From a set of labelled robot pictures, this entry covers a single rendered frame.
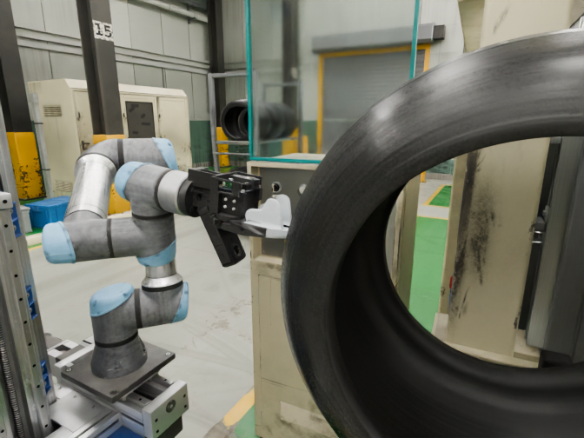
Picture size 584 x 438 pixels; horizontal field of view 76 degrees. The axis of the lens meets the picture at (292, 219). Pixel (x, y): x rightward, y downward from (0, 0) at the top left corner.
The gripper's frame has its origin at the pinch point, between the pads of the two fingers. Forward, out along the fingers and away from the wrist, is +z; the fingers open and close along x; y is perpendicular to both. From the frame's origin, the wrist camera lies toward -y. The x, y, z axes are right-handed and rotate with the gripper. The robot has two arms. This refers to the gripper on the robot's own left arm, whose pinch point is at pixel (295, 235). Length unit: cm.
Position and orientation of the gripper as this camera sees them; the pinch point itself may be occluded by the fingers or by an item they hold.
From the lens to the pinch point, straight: 58.0
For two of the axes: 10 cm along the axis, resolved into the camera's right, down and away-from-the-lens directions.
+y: 1.1, -9.5, -3.0
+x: 4.3, -2.3, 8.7
